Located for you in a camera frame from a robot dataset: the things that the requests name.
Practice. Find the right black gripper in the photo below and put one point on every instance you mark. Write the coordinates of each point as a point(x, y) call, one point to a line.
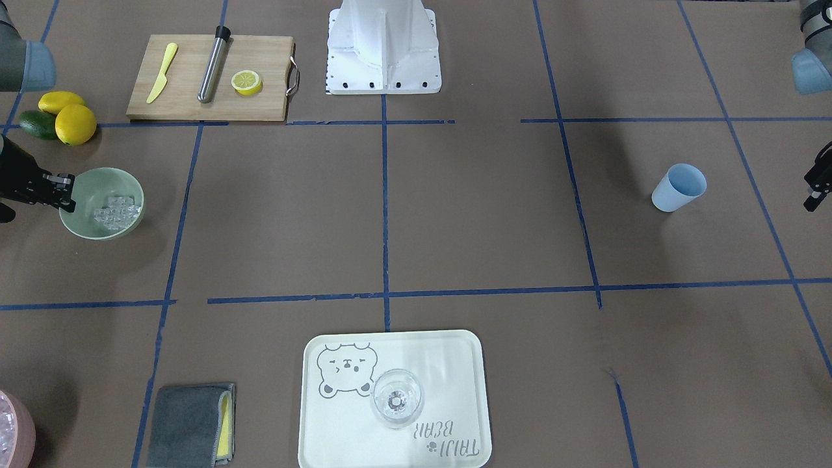
point(19, 177)

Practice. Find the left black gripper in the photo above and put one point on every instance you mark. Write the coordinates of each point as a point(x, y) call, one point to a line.
point(819, 180)

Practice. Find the green bowl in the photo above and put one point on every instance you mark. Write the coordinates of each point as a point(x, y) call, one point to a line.
point(90, 191)

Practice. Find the light blue cup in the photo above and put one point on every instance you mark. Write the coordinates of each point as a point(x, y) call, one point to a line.
point(681, 184)

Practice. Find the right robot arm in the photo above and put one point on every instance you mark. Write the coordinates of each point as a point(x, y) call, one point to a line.
point(27, 66)

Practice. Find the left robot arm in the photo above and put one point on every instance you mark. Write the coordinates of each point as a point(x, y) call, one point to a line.
point(811, 69)

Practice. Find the ice cubes pile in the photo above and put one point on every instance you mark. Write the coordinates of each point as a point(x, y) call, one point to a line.
point(118, 213)

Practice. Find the pink bowl with ice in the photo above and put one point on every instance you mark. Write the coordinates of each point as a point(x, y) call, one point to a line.
point(18, 432)

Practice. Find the yellow lemon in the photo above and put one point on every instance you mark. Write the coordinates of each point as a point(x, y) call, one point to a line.
point(75, 124)
point(55, 101)

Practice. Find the green avocado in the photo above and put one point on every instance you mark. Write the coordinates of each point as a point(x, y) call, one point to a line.
point(38, 124)

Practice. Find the steel muddler rod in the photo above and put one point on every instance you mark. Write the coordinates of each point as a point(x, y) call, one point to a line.
point(213, 67)

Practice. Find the yellow plastic knife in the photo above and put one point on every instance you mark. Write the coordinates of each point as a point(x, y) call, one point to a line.
point(161, 79)

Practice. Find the lemon half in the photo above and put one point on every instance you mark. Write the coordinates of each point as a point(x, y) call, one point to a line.
point(247, 82)

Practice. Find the wooden cutting board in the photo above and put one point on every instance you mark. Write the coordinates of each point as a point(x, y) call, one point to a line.
point(267, 55)

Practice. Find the grey yellow folded cloth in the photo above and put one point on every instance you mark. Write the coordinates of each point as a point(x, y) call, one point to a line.
point(193, 426)

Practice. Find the clear wine glass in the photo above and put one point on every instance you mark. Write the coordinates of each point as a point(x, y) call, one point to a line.
point(398, 398)

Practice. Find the cream bear tray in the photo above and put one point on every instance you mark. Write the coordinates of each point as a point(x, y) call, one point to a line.
point(339, 429)

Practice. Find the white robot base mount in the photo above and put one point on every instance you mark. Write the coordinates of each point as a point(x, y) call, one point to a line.
point(382, 47)

